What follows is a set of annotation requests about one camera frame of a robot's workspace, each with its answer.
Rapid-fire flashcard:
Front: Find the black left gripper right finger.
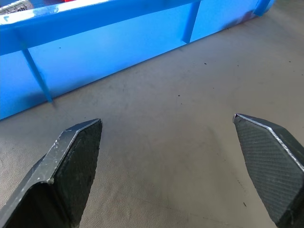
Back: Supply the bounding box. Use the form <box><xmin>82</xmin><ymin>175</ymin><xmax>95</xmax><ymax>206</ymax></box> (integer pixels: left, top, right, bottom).
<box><xmin>232</xmin><ymin>113</ymin><xmax>304</xmax><ymax>228</ymax></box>

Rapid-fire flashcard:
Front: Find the blue plastic bin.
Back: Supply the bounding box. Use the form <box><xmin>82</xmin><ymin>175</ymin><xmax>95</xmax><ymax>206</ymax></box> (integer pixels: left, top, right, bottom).
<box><xmin>0</xmin><ymin>0</ymin><xmax>276</xmax><ymax>121</ymax></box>

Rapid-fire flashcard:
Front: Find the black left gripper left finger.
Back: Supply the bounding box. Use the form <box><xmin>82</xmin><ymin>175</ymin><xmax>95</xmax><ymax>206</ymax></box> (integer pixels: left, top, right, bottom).
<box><xmin>0</xmin><ymin>118</ymin><xmax>103</xmax><ymax>228</ymax></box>

